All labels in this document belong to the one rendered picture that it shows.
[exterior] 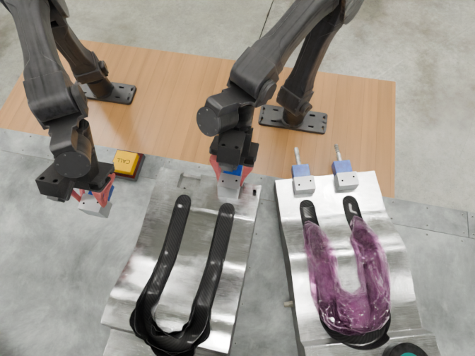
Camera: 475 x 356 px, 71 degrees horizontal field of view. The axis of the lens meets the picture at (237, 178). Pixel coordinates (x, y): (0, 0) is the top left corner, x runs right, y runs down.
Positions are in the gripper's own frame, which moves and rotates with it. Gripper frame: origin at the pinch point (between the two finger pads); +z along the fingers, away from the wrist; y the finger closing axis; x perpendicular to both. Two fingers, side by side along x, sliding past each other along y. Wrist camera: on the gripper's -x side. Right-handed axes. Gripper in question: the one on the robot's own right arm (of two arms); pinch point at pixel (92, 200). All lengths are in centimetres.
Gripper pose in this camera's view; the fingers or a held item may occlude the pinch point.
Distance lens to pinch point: 82.0
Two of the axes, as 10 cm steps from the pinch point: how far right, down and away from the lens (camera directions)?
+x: 1.8, -6.1, 7.7
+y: 9.8, 1.8, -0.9
